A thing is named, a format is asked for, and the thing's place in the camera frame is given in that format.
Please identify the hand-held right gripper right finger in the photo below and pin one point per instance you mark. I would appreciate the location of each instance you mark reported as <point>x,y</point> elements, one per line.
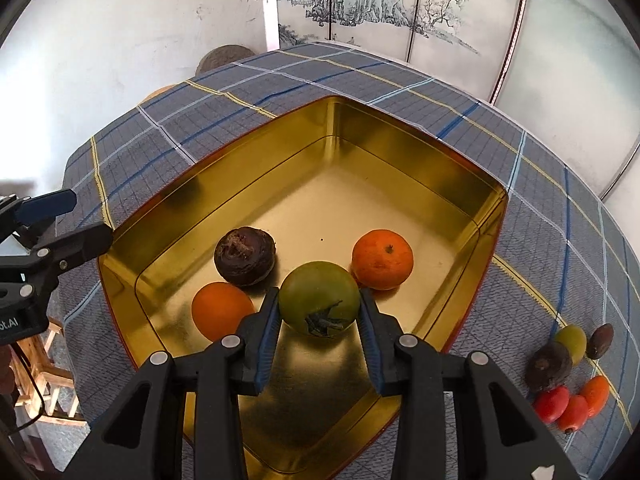
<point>372,355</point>

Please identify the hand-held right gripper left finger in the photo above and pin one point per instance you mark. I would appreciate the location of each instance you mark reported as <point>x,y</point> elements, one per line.
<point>264,355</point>

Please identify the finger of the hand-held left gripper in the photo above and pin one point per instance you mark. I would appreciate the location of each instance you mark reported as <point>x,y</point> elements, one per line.
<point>45,206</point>
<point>80,245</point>

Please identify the green persimmon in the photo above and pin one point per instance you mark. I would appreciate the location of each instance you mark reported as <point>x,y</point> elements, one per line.
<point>315,290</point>

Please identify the gold tin box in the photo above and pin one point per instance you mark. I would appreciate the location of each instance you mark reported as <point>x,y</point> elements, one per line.
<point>325,200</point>

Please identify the dark brown wrinkled fruit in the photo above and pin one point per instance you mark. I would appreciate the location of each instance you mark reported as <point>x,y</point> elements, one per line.
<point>547,366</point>

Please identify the red persimmon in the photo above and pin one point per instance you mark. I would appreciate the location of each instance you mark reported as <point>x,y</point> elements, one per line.
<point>551,404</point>
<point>574,414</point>

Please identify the smooth green fruit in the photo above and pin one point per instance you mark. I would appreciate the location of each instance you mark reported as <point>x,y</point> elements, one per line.
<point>574,341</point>

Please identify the orange persimmon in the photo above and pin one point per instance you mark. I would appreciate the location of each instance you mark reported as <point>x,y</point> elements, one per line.
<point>596,394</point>

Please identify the small dark brown fruit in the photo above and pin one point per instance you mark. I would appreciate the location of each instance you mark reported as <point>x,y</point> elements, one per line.
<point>600,341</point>

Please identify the smooth orange fruit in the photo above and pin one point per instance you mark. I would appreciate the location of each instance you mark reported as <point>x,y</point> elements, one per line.
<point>220,310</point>

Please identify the wooden stool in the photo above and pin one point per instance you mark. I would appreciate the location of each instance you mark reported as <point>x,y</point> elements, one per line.
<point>55,375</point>

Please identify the orange tangerine with stem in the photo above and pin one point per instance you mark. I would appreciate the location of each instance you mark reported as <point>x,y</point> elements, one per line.
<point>382,260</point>

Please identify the dark brown torn fruit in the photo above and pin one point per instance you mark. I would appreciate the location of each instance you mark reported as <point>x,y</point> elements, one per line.
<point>245,257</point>

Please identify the orange round stool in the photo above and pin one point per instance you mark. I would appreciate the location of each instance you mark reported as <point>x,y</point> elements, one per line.
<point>159,92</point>

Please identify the blue plaid tablecloth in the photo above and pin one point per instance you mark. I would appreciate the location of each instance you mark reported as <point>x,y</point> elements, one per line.
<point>350,75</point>

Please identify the painted folding screen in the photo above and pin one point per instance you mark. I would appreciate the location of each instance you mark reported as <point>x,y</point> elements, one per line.
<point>350,0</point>

